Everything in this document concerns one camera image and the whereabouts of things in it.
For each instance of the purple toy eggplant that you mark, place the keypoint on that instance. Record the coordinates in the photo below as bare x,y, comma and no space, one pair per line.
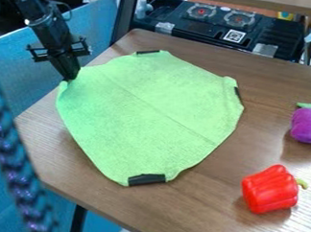
306,123

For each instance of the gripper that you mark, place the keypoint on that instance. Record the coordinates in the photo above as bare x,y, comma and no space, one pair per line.
59,51

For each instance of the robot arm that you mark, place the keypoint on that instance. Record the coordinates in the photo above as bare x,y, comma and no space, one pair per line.
42,17

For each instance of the black toy stove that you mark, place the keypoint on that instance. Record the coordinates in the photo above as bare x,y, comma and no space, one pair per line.
227,25

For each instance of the red toy pepper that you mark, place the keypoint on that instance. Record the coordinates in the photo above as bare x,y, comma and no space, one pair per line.
269,189

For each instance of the green cloth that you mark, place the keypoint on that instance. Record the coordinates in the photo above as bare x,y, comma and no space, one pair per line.
149,115

